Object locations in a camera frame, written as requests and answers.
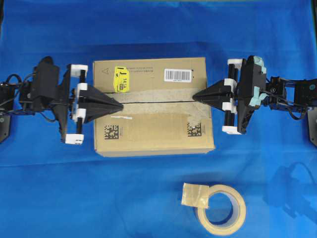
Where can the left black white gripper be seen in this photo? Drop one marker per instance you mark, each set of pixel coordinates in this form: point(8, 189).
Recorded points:
point(73, 102)

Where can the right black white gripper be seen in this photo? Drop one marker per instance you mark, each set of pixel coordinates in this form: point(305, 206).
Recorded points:
point(238, 95)

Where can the brown cardboard box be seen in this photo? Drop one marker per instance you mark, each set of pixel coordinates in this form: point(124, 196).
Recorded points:
point(159, 115)

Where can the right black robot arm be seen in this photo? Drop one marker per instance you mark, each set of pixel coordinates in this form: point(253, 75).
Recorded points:
point(297, 97)

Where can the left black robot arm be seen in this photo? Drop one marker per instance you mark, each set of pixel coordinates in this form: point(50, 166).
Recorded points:
point(16, 100)

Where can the blue table cloth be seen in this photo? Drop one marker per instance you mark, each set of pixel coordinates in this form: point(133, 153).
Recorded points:
point(52, 190)

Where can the beige masking tape roll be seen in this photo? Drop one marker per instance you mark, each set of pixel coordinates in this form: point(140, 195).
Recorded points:
point(220, 209)

